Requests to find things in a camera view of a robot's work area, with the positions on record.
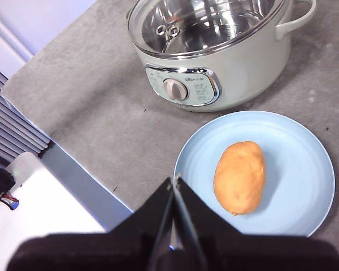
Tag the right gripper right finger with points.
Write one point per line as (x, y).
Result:
(257, 254)

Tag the pale green electric steamer pot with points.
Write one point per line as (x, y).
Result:
(243, 73)

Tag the white box housing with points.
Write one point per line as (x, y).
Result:
(45, 211)

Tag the blue round plate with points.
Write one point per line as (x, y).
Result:
(293, 169)

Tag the grey ribbed panel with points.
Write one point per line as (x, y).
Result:
(11, 127)

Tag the brown potato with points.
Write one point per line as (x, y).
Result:
(240, 178)

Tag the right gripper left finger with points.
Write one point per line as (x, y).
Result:
(101, 251)

